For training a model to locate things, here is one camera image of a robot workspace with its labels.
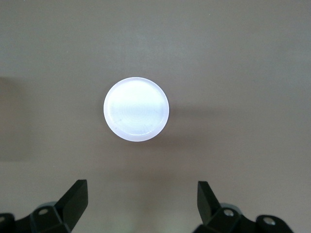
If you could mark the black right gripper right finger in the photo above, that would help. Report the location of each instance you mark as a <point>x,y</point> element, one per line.
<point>209,208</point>

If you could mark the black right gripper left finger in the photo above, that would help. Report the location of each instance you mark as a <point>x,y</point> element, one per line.
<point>70,206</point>

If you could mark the pink round plate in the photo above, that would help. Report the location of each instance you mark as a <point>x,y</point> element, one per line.
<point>136,109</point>

